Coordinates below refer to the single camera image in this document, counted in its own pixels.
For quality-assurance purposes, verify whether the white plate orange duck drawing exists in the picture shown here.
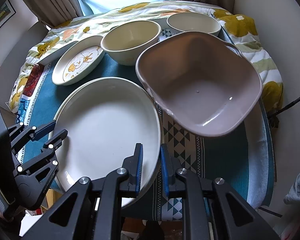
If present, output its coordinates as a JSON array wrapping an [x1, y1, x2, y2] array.
[[52, 35, 105, 86]]

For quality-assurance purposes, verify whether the framed landscape picture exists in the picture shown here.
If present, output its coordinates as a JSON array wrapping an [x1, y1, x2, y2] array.
[[0, 0, 16, 28]]

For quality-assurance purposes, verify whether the white ceramic bowl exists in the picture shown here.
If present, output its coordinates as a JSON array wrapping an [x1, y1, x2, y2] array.
[[166, 12, 221, 36]]

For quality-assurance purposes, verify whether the black cable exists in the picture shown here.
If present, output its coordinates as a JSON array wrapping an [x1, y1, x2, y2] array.
[[267, 87, 300, 128]]

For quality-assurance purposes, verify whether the teal blue table cloth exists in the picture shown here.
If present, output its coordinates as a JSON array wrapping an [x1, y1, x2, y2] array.
[[17, 55, 274, 220]]

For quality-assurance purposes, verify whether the grey headboard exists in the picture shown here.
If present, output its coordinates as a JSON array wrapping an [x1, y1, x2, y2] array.
[[0, 22, 48, 96]]

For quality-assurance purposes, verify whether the plain white deep plate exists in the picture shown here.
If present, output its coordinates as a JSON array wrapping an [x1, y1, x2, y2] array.
[[54, 77, 161, 196]]

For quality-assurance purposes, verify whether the brown curtain left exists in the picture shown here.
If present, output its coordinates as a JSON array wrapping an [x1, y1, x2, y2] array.
[[23, 0, 83, 28]]

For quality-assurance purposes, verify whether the taupe plastic basin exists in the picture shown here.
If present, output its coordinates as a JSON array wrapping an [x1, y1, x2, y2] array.
[[135, 31, 262, 137]]

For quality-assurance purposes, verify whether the floral green yellow duvet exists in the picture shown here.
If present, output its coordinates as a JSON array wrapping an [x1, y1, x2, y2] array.
[[7, 1, 283, 113]]

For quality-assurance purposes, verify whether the cream ceramic bowl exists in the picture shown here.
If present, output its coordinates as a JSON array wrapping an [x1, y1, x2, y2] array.
[[101, 20, 161, 66]]

